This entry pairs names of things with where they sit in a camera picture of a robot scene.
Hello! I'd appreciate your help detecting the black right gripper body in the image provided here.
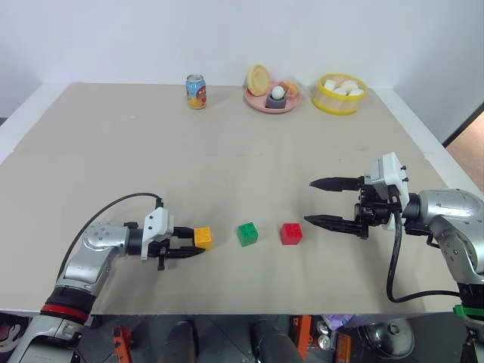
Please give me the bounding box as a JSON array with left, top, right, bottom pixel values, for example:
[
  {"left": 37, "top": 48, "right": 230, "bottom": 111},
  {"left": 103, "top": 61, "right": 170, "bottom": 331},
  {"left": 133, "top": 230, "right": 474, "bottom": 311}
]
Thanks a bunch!
[{"left": 354, "top": 175, "right": 402, "bottom": 240}]

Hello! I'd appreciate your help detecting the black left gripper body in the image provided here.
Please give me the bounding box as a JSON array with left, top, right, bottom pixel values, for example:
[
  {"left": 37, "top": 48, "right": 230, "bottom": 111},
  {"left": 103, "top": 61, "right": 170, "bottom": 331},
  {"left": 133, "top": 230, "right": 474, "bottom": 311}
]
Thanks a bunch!
[{"left": 150, "top": 226, "right": 183, "bottom": 271}]

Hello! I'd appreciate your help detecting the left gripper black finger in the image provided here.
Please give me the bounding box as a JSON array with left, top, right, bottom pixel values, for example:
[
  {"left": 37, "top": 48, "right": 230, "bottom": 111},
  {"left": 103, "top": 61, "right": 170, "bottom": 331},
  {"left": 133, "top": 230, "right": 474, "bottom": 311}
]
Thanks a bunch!
[
  {"left": 172, "top": 225, "right": 197, "bottom": 240},
  {"left": 166, "top": 245, "right": 207, "bottom": 261}
]

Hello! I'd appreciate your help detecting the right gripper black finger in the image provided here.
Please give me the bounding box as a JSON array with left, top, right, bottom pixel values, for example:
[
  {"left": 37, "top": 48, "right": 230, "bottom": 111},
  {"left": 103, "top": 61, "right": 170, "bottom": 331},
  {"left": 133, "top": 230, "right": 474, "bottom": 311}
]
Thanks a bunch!
[
  {"left": 303, "top": 213, "right": 358, "bottom": 236},
  {"left": 309, "top": 176, "right": 361, "bottom": 192}
]

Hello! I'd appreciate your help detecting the yellow toy block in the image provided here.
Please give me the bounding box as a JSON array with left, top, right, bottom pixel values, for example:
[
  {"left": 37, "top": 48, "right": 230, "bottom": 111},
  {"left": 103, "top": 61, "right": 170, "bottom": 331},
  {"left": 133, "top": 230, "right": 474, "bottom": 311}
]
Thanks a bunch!
[{"left": 193, "top": 226, "right": 214, "bottom": 251}]

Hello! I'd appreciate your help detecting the red toy block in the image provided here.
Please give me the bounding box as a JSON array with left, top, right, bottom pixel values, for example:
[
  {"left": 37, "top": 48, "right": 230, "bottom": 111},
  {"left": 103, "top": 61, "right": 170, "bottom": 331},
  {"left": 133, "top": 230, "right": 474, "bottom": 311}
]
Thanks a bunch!
[{"left": 279, "top": 222, "right": 305, "bottom": 247}]

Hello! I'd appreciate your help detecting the green toy block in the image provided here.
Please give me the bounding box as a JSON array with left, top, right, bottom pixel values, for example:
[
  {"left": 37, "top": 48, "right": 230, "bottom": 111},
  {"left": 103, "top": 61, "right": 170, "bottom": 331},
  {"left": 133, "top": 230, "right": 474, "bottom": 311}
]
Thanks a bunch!
[{"left": 236, "top": 222, "right": 260, "bottom": 248}]

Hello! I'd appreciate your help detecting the yellow round basket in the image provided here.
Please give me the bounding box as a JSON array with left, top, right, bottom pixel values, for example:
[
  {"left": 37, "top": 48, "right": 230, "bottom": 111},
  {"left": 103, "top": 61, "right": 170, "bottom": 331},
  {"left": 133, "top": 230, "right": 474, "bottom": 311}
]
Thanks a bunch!
[{"left": 311, "top": 73, "right": 369, "bottom": 116}]

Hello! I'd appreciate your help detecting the beige table cloth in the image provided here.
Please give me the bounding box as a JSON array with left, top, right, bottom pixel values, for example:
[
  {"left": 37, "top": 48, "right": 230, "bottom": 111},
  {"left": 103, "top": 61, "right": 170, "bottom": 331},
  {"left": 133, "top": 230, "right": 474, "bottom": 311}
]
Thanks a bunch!
[{"left": 0, "top": 82, "right": 481, "bottom": 316}]

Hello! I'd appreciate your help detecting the dark rounded shape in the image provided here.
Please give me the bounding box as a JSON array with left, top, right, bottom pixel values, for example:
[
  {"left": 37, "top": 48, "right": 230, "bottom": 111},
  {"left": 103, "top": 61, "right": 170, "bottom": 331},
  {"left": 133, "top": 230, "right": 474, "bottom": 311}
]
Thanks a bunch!
[
  {"left": 252, "top": 318, "right": 300, "bottom": 363},
  {"left": 165, "top": 320, "right": 200, "bottom": 363}
]

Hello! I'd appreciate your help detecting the purple crumpled bag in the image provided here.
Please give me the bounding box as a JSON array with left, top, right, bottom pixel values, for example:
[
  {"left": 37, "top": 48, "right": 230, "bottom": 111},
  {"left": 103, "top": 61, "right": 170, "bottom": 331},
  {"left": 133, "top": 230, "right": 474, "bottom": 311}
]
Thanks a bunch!
[{"left": 321, "top": 313, "right": 355, "bottom": 332}]

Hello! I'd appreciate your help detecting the orange black clamp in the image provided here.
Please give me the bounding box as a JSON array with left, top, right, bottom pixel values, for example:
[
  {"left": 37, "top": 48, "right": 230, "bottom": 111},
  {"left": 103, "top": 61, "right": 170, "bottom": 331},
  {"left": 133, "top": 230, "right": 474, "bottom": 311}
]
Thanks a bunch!
[{"left": 111, "top": 325, "right": 134, "bottom": 363}]

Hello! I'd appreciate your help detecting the grey egg holder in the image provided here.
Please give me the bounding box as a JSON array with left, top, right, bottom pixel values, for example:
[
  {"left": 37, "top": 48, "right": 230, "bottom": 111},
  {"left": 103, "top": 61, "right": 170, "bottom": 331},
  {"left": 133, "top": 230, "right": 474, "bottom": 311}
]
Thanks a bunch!
[{"left": 265, "top": 96, "right": 287, "bottom": 112}]

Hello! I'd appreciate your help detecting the orange bread roll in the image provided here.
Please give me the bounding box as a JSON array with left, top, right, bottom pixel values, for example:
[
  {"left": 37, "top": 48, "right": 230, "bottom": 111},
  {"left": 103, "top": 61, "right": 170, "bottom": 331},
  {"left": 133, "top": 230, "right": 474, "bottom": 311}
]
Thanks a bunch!
[{"left": 281, "top": 80, "right": 302, "bottom": 101}]

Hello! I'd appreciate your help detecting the pink plate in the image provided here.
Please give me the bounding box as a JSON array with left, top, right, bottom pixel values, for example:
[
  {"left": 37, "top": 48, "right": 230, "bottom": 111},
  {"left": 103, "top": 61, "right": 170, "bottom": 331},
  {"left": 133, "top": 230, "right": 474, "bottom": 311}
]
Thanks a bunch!
[{"left": 243, "top": 83, "right": 305, "bottom": 115}]

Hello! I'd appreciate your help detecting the silver can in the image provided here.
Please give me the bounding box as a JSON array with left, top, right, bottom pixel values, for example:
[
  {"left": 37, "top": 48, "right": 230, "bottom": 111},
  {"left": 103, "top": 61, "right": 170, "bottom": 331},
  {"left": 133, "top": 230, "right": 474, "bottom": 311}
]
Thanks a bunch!
[{"left": 317, "top": 321, "right": 334, "bottom": 349}]

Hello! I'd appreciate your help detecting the orange metal bar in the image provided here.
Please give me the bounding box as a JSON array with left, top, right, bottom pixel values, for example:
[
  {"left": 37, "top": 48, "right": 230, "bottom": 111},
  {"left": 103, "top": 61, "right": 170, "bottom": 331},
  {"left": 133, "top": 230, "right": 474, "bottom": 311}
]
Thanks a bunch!
[{"left": 290, "top": 314, "right": 313, "bottom": 353}]

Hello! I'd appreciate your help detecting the shiny dark round dome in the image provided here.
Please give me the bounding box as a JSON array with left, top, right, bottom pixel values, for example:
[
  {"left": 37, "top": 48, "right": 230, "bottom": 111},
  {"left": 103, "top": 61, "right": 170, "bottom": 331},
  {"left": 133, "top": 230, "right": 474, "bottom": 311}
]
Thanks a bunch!
[{"left": 358, "top": 317, "right": 414, "bottom": 358}]

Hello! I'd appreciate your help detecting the round yellow bread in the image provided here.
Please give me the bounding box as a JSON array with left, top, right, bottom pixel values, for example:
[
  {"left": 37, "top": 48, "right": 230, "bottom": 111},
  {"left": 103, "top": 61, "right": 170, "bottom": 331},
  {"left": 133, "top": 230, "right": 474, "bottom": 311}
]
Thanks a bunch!
[{"left": 245, "top": 64, "right": 272, "bottom": 97}]

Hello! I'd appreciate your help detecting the blue orange drink can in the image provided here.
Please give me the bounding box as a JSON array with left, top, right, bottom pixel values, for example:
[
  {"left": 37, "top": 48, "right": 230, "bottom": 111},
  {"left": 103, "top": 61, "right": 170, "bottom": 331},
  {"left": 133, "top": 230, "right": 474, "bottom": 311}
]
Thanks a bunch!
[{"left": 185, "top": 73, "right": 208, "bottom": 111}]

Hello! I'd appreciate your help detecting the red white patterned object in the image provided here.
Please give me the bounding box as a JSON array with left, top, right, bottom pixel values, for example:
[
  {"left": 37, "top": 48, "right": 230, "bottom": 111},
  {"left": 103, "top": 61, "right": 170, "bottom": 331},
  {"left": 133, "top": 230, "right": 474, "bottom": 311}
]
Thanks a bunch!
[{"left": 0, "top": 312, "right": 30, "bottom": 353}]

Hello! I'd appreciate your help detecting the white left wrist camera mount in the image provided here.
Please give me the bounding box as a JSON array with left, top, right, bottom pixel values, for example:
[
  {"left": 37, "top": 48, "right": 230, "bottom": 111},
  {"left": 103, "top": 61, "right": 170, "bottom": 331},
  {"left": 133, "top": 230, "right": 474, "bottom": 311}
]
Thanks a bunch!
[{"left": 140, "top": 206, "right": 176, "bottom": 262}]

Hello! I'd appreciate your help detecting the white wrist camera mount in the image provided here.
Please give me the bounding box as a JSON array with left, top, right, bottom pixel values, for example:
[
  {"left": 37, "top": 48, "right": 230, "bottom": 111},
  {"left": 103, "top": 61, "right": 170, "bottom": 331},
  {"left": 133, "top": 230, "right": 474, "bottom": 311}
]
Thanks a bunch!
[
  {"left": 369, "top": 151, "right": 411, "bottom": 231},
  {"left": 140, "top": 206, "right": 176, "bottom": 262}
]

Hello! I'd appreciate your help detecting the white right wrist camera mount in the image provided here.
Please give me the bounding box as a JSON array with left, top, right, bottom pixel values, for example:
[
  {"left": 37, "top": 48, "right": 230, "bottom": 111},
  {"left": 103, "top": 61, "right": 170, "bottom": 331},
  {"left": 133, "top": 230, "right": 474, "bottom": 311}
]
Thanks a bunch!
[{"left": 369, "top": 151, "right": 411, "bottom": 231}]

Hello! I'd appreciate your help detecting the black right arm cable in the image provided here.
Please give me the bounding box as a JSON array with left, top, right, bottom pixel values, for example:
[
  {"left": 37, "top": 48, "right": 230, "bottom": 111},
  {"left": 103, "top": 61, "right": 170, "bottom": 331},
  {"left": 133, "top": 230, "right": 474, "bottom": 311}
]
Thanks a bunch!
[{"left": 386, "top": 209, "right": 461, "bottom": 304}]

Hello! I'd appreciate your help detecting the dark brown wall skirting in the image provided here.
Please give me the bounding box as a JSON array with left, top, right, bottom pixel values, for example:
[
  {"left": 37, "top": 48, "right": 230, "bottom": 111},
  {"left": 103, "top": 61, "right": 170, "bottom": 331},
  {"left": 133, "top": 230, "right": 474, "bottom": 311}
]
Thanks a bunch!
[{"left": 441, "top": 108, "right": 484, "bottom": 149}]

